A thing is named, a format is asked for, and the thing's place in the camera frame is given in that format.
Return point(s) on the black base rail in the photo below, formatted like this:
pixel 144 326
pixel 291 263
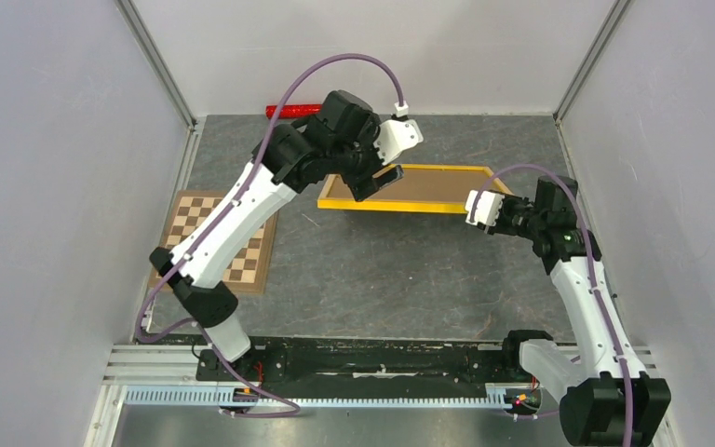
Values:
pixel 277 360

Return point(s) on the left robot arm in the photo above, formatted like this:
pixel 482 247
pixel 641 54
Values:
pixel 345 137

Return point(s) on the wooden chessboard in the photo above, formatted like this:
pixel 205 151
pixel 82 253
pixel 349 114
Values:
pixel 248 271

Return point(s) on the yellow wooden picture frame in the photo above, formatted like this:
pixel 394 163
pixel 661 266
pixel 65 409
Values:
pixel 335 195

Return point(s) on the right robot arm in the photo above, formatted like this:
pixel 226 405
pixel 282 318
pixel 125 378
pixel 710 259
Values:
pixel 607 397

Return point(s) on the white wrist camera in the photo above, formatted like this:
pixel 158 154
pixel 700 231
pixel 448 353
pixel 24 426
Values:
pixel 397 134
pixel 483 210

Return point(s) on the red glitter microphone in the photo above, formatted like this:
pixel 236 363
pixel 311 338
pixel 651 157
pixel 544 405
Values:
pixel 292 111

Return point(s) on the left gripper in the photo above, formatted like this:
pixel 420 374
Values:
pixel 365 185

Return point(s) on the brown backing board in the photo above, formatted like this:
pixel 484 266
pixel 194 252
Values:
pixel 431 185

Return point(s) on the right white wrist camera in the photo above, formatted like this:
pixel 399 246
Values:
pixel 483 210

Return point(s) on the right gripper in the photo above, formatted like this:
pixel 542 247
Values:
pixel 507 201

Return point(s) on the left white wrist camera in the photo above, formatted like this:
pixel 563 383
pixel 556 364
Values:
pixel 397 134

